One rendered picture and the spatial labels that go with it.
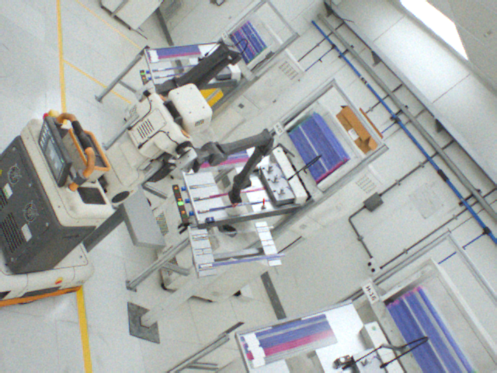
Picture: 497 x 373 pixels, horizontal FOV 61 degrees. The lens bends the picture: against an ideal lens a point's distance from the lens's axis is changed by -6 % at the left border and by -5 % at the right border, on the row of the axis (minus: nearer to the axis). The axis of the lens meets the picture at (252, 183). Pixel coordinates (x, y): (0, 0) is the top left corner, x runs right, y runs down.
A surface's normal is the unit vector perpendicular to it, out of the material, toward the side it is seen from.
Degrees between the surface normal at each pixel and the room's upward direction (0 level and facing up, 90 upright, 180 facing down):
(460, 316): 90
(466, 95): 90
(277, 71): 90
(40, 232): 90
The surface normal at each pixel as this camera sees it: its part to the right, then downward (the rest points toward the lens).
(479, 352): -0.58, -0.36
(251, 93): 0.33, 0.71
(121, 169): -0.30, -0.14
